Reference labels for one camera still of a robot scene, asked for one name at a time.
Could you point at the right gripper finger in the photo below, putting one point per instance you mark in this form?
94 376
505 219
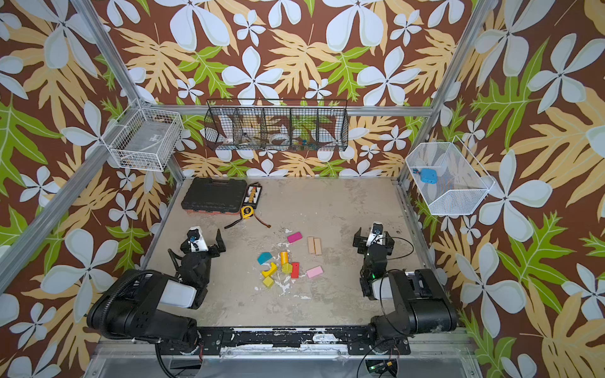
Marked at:
388 242
359 242

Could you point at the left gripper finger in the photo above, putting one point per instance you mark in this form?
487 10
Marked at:
175 259
215 250

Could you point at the natural wood block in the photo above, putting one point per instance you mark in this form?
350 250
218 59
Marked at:
317 246
311 245

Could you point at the magenta wood block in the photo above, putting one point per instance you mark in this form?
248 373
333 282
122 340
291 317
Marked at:
294 237

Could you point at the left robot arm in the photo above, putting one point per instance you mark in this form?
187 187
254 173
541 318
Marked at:
129 308

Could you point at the teal wood block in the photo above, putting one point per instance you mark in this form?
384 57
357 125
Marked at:
264 258

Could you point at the pink wood block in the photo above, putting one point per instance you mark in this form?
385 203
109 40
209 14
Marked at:
314 272

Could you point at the yellow arch block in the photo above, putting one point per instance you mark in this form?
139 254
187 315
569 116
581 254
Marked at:
271 271

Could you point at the yellow cube block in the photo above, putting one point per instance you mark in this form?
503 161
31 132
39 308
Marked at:
268 282

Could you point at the red wood block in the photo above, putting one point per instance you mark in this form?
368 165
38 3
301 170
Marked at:
295 270

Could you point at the yellow tape measure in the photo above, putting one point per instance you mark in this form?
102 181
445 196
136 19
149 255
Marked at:
247 212

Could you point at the black tool case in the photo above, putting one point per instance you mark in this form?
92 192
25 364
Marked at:
215 196

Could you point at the blue object in basket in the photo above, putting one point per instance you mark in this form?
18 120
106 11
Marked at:
427 176

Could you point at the white mesh basket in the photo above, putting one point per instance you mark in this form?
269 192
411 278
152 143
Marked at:
463 182

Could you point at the electronics board with led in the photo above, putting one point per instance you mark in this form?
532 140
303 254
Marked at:
382 368

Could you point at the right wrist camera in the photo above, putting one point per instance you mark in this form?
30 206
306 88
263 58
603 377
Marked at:
376 234

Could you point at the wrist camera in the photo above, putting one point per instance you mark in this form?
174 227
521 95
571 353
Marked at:
376 234
195 240

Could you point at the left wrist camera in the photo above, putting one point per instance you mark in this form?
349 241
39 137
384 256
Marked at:
195 240

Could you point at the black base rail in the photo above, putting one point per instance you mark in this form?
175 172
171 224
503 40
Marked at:
355 340

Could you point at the white wire basket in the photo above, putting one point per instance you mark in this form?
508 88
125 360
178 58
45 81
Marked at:
143 137

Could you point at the black wire basket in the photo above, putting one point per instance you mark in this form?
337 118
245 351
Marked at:
277 124

